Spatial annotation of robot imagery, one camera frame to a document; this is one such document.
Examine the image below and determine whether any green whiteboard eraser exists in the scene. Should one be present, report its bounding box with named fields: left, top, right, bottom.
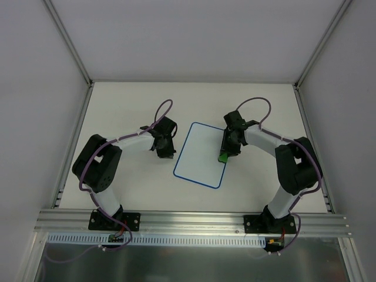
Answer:
left=217, top=153, right=228, bottom=163

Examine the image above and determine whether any blue-framed small whiteboard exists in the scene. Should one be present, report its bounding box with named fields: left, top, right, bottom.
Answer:
left=173, top=122, right=226, bottom=189

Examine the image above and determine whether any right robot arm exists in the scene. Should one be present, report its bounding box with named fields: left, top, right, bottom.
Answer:
left=218, top=110, right=323, bottom=233

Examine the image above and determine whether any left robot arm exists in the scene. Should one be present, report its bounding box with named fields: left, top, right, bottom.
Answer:
left=72, top=117, right=177, bottom=230

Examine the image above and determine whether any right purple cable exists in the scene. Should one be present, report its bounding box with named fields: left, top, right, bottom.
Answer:
left=236, top=97, right=323, bottom=250

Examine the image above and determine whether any purple cable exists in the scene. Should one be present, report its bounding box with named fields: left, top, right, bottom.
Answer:
left=43, top=99, right=174, bottom=264
left=236, top=97, right=323, bottom=250

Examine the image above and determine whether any right table edge rail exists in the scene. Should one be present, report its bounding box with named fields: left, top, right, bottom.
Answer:
left=293, top=85, right=335, bottom=214

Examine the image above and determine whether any table edge rail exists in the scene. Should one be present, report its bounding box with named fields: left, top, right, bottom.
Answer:
left=293, top=85, right=335, bottom=214
left=48, top=82, right=95, bottom=209

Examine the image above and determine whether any left table edge rail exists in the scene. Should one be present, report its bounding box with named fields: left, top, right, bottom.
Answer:
left=48, top=82, right=95, bottom=209

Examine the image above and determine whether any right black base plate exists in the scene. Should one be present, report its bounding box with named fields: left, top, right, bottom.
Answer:
left=243, top=214, right=297, bottom=234

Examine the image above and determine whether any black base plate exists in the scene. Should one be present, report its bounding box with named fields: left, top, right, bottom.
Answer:
left=243, top=214, right=297, bottom=234
left=88, top=210, right=141, bottom=231

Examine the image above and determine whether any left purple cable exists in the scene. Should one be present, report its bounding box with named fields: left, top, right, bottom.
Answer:
left=43, top=99, right=174, bottom=264

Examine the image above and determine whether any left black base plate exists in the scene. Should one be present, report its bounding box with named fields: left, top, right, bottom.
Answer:
left=88, top=210, right=141, bottom=231

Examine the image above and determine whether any aluminium mounting rail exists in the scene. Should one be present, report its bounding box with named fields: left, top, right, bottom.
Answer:
left=34, top=209, right=353, bottom=237

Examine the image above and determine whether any white slotted cable duct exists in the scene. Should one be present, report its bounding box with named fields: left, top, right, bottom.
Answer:
left=46, top=232, right=266, bottom=249

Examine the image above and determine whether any right aluminium frame post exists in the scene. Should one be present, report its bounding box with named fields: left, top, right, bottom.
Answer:
left=294, top=0, right=354, bottom=89

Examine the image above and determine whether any aluminium frame post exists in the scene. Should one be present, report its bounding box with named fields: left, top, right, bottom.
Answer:
left=42, top=0, right=93, bottom=86
left=294, top=0, right=354, bottom=89

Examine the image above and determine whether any left aluminium frame post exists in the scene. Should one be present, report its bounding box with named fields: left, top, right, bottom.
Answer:
left=42, top=0, right=93, bottom=86

